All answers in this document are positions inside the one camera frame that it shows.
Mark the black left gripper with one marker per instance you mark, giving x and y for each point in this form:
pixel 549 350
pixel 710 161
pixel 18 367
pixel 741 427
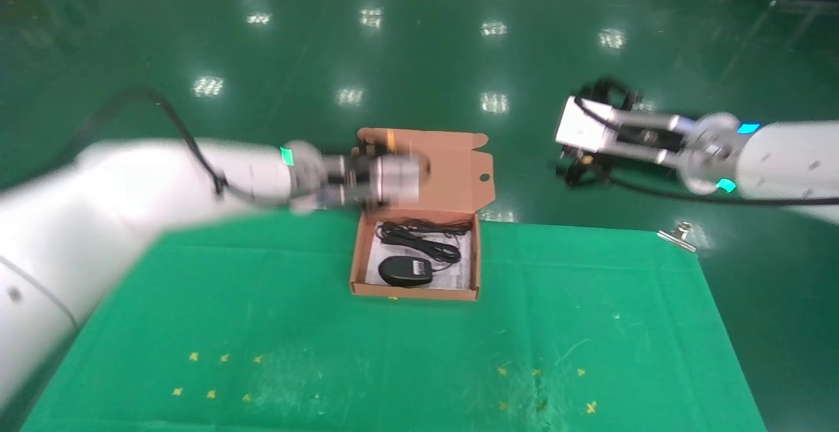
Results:
pixel 364 183

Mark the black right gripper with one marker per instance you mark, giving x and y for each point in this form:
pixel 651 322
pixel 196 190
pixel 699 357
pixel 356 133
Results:
pixel 583 166

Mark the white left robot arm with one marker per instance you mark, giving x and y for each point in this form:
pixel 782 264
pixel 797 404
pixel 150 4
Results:
pixel 131 202

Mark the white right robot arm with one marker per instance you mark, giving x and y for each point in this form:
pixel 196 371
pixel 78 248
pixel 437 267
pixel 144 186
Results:
pixel 786 163

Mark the open brown cardboard box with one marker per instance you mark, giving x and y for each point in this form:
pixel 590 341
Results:
pixel 452 170

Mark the silver metal clip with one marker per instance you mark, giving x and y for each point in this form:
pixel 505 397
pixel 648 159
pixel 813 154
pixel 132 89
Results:
pixel 678 236

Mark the white printed paper sheet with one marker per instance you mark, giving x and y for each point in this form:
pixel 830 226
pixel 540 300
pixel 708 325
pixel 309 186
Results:
pixel 461 276

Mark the green table cloth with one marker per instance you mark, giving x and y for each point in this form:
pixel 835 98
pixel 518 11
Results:
pixel 393 353

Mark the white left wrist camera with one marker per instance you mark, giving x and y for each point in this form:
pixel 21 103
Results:
pixel 400 179

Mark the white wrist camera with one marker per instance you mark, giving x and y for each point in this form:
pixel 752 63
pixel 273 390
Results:
pixel 583 124
pixel 400 179

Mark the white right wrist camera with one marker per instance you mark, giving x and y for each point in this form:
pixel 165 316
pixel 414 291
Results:
pixel 583 124

